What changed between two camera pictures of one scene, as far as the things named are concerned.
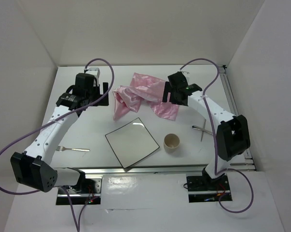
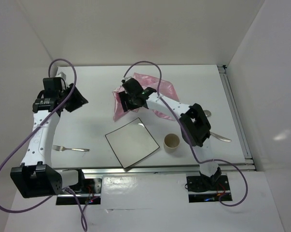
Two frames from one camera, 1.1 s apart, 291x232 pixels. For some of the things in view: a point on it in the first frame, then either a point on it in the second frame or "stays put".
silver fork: [62, 148] stays put
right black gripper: [168, 89] → [124, 96]
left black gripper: [104, 102] → [79, 100]
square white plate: [131, 141] stays put
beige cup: [171, 142] stays put
